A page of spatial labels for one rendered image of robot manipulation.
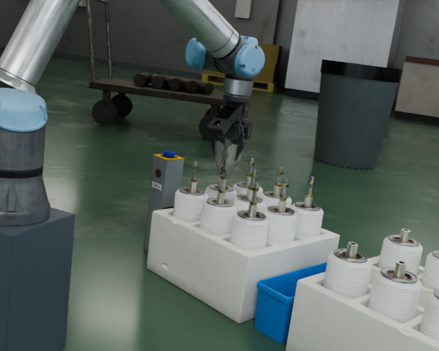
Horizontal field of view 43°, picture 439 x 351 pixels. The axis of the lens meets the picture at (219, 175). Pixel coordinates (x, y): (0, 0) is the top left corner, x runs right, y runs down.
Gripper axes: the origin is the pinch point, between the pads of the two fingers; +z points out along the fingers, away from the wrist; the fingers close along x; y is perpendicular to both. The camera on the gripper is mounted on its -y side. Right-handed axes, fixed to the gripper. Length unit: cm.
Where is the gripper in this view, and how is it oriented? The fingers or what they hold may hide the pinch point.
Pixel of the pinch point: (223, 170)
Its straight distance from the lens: 150.6
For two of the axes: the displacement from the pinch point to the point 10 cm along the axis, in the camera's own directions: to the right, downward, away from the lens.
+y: 4.4, -1.4, 8.9
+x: -8.9, -2.1, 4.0
